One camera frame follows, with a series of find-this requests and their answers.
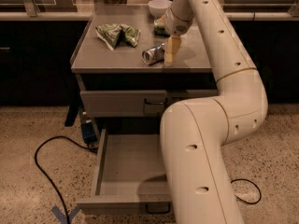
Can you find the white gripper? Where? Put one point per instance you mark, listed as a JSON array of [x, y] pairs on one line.
[[175, 24]]

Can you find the silver blue redbull can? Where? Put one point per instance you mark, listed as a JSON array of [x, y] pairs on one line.
[[153, 55]]

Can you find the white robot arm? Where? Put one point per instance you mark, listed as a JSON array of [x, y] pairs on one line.
[[194, 130]]

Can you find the grey drawer cabinet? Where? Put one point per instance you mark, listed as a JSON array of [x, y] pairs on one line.
[[100, 69]]

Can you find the closed grey top drawer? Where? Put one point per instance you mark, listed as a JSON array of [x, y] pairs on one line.
[[101, 104]]

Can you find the open grey middle drawer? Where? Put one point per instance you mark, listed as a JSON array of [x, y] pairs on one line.
[[129, 177]]

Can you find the green crumpled chip bag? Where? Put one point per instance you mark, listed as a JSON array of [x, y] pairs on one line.
[[160, 31]]

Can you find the white ceramic bowl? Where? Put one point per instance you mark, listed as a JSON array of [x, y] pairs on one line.
[[158, 7]]

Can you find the green white snack bag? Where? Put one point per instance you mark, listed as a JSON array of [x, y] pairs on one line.
[[114, 33]]

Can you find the blue power box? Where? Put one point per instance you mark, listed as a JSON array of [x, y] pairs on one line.
[[88, 133]]

